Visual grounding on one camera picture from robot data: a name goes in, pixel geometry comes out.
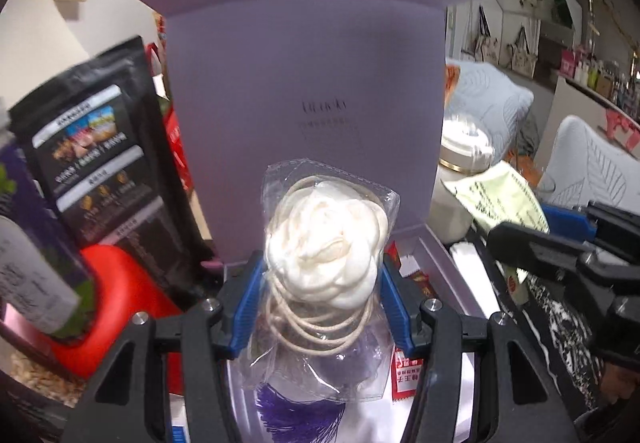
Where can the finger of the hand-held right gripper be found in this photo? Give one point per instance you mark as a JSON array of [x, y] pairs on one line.
[[535, 250], [570, 223]]

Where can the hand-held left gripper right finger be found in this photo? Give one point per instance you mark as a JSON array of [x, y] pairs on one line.
[[397, 318]]

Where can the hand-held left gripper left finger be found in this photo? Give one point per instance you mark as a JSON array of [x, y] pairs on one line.
[[245, 318]]

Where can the small dark red packet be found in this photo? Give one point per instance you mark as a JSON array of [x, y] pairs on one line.
[[420, 284]]

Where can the red white packet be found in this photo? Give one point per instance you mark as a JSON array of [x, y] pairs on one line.
[[406, 373]]

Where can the light green packet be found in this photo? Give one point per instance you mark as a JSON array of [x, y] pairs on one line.
[[495, 195]]

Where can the clear bag with white flower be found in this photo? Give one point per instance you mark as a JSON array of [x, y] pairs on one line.
[[325, 243]]

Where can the purple sachet with tassel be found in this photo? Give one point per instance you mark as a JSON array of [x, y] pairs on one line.
[[295, 415]]

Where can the purple gift box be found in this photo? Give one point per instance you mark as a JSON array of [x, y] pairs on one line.
[[300, 73]]

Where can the person's right hand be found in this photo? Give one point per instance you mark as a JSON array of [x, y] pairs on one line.
[[617, 385]]

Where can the chair with leaf pattern cover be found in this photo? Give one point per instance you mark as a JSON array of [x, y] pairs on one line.
[[490, 98], [595, 168]]

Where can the long white packet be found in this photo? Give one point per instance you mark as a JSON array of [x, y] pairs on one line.
[[472, 278]]

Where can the pink bow decoration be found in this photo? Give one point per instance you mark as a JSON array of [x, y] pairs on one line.
[[620, 125]]

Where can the low white cabinet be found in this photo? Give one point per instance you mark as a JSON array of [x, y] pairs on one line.
[[570, 108]]

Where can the red container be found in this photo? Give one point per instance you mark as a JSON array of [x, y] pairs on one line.
[[130, 303]]

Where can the white jar with cream lid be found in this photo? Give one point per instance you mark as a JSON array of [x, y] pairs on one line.
[[462, 158]]

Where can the row of bottles and jars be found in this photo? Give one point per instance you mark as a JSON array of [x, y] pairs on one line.
[[595, 73]]

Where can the hanging tote bag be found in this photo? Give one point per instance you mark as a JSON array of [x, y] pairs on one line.
[[524, 55], [485, 45]]

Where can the red snack bag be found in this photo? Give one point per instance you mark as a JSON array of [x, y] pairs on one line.
[[175, 138]]

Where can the black snack bag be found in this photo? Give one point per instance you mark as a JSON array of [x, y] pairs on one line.
[[100, 163]]

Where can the clear bag of nuts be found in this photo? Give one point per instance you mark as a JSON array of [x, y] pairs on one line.
[[40, 383]]

